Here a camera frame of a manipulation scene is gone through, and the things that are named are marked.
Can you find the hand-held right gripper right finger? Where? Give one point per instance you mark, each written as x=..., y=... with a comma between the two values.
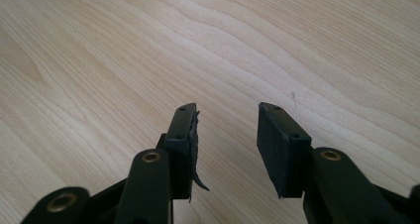
x=280, y=151

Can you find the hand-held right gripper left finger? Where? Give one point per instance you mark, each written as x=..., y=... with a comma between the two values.
x=180, y=151

